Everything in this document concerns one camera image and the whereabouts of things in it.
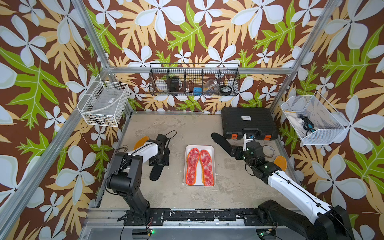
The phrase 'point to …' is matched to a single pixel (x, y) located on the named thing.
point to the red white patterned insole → (192, 162)
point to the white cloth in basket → (298, 123)
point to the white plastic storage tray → (199, 166)
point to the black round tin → (226, 89)
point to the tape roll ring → (268, 151)
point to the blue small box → (197, 91)
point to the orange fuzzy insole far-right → (281, 162)
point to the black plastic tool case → (237, 121)
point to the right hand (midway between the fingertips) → (236, 146)
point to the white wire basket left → (105, 103)
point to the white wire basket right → (315, 121)
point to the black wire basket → (209, 79)
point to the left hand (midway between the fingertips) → (161, 163)
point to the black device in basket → (174, 84)
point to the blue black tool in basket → (308, 124)
